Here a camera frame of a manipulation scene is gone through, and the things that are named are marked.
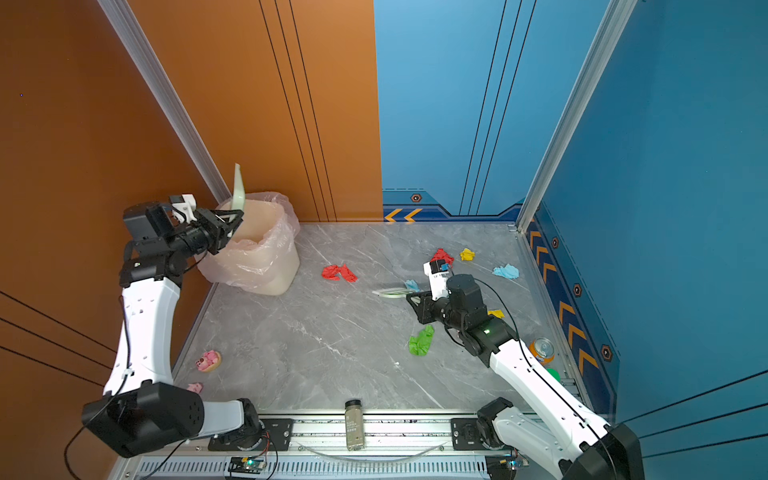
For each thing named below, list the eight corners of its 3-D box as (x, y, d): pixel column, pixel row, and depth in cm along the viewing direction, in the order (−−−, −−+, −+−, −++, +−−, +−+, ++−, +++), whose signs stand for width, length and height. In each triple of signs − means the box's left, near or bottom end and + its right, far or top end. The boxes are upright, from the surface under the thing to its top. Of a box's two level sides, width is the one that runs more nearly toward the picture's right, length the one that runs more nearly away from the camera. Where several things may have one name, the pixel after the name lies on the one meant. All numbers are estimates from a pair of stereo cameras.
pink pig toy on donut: (199, 372, 86) (193, 368, 83) (206, 354, 89) (201, 350, 86) (217, 372, 86) (212, 368, 83) (224, 354, 89) (219, 350, 86)
